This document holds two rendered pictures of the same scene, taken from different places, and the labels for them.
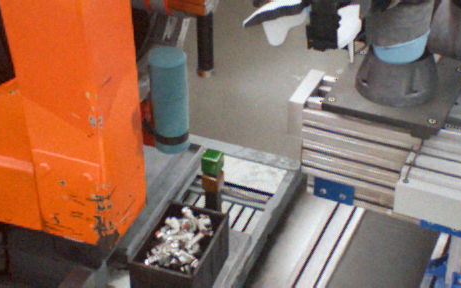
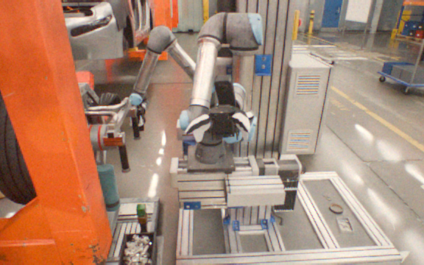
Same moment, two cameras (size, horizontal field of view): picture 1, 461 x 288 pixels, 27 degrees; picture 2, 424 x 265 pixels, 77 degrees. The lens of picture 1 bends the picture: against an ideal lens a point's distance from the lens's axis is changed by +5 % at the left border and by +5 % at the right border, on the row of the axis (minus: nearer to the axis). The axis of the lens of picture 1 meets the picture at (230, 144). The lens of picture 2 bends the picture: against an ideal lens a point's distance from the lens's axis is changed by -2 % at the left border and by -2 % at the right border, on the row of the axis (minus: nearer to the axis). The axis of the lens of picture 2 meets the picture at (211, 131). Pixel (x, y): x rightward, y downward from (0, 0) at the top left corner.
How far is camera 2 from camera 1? 0.64 m
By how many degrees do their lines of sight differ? 26
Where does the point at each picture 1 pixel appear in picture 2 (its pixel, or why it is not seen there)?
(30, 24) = (43, 168)
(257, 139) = (136, 193)
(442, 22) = not seen: hidden behind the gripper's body
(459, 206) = (251, 196)
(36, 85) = (50, 199)
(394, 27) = not seen: hidden behind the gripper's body
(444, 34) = not seen: hidden behind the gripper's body
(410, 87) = (218, 154)
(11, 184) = (43, 252)
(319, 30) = (218, 129)
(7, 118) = (35, 220)
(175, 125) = (113, 197)
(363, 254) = (199, 225)
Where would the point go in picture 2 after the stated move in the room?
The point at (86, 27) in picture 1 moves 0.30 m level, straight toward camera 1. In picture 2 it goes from (75, 161) to (105, 213)
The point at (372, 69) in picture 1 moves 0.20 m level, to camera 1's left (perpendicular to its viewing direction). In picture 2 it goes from (203, 151) to (161, 161)
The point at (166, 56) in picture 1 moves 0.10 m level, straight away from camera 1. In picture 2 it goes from (104, 168) to (100, 159)
